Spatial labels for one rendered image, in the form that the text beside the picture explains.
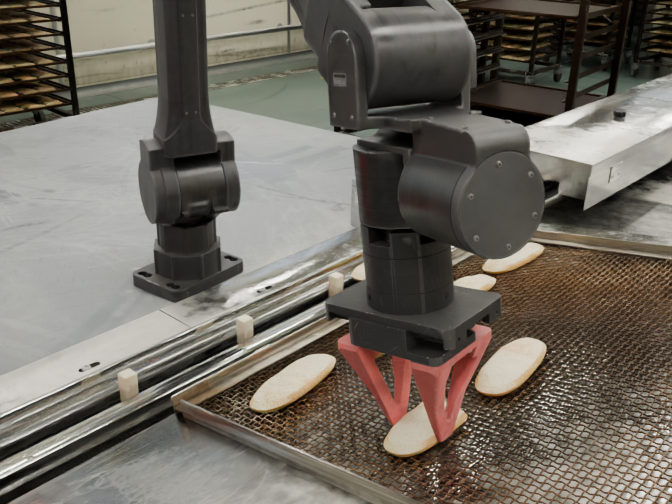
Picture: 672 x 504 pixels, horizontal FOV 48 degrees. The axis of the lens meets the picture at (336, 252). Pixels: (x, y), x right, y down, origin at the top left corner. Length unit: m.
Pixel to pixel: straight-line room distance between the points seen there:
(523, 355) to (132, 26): 5.46
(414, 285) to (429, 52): 0.14
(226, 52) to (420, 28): 6.08
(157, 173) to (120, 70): 5.06
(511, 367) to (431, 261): 0.17
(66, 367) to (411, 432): 0.35
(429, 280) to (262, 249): 0.61
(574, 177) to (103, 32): 4.90
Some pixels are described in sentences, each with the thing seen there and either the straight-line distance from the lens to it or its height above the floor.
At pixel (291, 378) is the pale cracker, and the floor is 0.91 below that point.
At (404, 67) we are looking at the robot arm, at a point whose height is 1.17.
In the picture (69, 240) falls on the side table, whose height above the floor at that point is 0.82.
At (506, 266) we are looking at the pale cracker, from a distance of 0.84.
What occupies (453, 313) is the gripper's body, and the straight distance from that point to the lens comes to 0.48.
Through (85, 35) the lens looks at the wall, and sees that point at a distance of 5.75.
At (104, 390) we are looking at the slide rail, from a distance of 0.73.
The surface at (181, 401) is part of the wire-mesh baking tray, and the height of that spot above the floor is 0.90.
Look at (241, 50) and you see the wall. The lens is 6.62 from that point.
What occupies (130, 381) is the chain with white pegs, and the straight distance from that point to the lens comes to 0.71.
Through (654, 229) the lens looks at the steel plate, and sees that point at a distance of 1.25.
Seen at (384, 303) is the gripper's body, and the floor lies 1.03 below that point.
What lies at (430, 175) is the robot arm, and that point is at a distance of 0.41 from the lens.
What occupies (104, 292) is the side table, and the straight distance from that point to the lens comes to 0.97.
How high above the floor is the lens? 1.25
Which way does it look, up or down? 24 degrees down
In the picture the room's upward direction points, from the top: 1 degrees clockwise
